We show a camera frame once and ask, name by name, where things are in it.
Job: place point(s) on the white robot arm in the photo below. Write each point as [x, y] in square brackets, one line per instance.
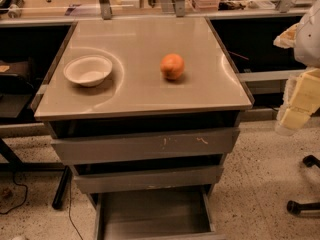
[304, 39]

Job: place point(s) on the grey bottom drawer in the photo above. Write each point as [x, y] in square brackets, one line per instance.
[161, 214]

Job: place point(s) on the black table leg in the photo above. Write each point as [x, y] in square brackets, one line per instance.
[58, 198]

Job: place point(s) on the grey middle drawer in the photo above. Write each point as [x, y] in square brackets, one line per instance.
[149, 179]

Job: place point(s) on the orange fruit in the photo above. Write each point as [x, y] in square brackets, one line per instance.
[172, 66]

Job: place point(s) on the grey drawer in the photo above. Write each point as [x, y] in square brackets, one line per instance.
[149, 179]
[145, 146]
[161, 214]

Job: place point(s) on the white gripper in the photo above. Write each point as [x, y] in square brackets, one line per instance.
[308, 39]

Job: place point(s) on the black chair base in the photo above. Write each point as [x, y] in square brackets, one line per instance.
[306, 204]

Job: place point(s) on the grey top drawer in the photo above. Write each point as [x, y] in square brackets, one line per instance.
[145, 146]

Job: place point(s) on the white paper bowl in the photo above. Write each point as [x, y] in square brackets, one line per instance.
[88, 71]

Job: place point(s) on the grey drawer cabinet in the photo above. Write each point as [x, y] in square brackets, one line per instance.
[135, 98]

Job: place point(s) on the grey metal side rail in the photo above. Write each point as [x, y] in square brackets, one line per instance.
[267, 82]

